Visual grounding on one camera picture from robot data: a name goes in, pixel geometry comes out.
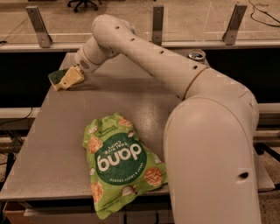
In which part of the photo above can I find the black office chair base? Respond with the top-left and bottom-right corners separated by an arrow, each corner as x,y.
66,0 -> 102,13

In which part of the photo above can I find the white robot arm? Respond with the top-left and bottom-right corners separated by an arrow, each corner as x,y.
59,15 -> 261,224

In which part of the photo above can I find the middle metal bracket post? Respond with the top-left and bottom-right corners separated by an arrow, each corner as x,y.
152,6 -> 164,46

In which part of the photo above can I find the metal rail bar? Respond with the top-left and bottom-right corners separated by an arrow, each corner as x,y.
0,39 -> 280,53

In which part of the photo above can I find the black cable at left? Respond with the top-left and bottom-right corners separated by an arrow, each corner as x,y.
0,107 -> 34,127

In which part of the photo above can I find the green Dang chips bag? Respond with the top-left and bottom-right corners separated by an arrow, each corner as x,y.
82,113 -> 167,220

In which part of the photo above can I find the black floor cable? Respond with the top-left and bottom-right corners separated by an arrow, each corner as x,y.
248,0 -> 280,29

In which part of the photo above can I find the left metal bracket post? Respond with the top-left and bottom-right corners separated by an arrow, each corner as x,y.
25,6 -> 53,48

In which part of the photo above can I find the blue drink can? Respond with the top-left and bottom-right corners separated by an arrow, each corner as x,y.
187,49 -> 206,62

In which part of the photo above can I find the metal bracket post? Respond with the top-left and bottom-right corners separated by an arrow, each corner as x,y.
222,3 -> 247,46
152,6 -> 164,46
25,6 -> 53,48

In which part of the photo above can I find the green and yellow sponge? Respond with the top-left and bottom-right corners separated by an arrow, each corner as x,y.
48,69 -> 68,91

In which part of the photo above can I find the right metal bracket post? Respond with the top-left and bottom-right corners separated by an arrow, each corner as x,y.
222,3 -> 247,46

